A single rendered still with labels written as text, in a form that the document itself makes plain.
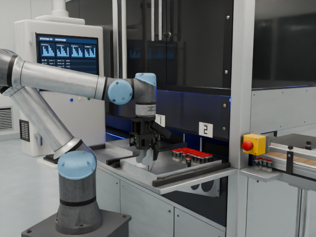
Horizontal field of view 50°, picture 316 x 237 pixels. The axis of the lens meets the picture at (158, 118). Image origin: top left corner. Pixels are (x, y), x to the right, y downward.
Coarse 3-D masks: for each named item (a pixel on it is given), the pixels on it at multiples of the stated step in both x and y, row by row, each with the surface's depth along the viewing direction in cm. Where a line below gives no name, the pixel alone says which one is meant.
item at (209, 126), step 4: (200, 124) 155; (204, 124) 153; (208, 124) 151; (212, 124) 149; (200, 128) 155; (204, 128) 153; (208, 128) 151; (212, 128) 149; (200, 132) 156; (208, 132) 151; (212, 132) 150; (208, 136) 152; (212, 136) 150
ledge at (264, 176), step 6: (246, 168) 142; (252, 168) 141; (240, 174) 139; (246, 174) 137; (252, 174) 134; (258, 174) 133; (264, 174) 133; (270, 174) 133; (276, 174) 133; (282, 174) 135; (258, 180) 132; (264, 180) 130; (270, 180) 131
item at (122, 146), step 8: (112, 144) 170; (120, 144) 181; (128, 144) 184; (160, 144) 184; (168, 144) 184; (176, 144) 171; (184, 144) 175; (120, 152) 164; (128, 152) 158; (136, 152) 157
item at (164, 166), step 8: (160, 152) 154; (168, 152) 157; (120, 160) 142; (128, 160) 144; (160, 160) 153; (168, 160) 153; (128, 168) 137; (136, 168) 132; (144, 168) 141; (152, 168) 141; (160, 168) 141; (168, 168) 141; (176, 168) 141; (184, 168) 130; (192, 168) 132; (200, 168) 135; (144, 176) 128; (152, 176) 124; (160, 176) 123; (168, 176) 125
